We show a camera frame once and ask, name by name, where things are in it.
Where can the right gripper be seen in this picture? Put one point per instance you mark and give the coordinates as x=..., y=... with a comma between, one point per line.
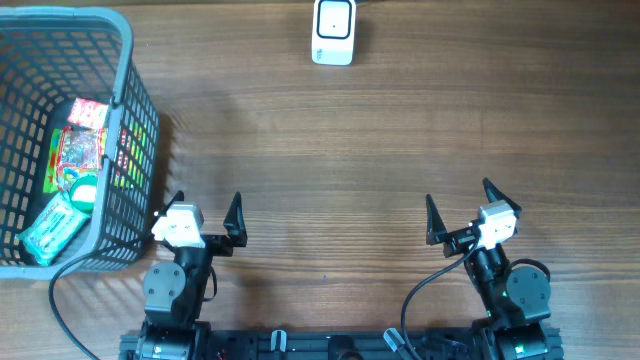
x=457, y=241

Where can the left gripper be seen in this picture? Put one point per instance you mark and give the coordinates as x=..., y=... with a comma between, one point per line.
x=236, y=231

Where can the green lid seasoning jar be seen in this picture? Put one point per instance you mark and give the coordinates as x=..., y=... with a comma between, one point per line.
x=83, y=193

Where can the green Haribo gummy bag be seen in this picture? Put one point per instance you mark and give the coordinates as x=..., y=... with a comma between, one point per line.
x=73, y=154

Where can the teal tissue pack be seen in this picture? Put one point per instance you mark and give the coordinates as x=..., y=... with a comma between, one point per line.
x=52, y=230

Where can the red white snack packet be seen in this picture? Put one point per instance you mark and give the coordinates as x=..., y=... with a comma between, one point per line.
x=88, y=114

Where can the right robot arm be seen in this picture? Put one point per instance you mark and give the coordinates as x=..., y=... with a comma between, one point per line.
x=515, y=294

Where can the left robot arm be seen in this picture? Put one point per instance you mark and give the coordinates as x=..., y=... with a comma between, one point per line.
x=175, y=291

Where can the white barcode scanner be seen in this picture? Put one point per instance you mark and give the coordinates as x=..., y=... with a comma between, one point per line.
x=333, y=32

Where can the grey plastic mesh basket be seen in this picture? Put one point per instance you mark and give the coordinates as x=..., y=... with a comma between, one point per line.
x=51, y=56

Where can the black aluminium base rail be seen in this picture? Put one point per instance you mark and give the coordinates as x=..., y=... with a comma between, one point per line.
x=437, y=343

